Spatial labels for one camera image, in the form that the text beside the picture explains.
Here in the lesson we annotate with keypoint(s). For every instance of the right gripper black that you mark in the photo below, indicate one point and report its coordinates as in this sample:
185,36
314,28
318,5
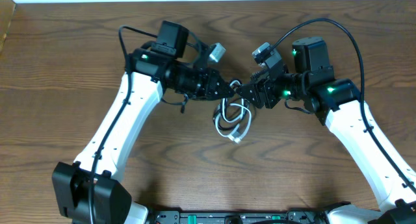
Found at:
264,86

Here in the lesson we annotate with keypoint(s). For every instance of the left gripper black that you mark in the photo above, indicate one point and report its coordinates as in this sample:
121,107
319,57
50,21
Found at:
208,84

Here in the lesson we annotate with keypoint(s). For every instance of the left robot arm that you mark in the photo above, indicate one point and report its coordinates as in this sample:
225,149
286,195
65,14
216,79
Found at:
90,190

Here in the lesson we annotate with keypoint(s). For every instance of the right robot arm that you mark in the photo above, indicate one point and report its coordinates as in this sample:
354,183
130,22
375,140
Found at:
337,105

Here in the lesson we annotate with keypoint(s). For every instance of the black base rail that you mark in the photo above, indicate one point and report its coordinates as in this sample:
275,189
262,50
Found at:
177,217

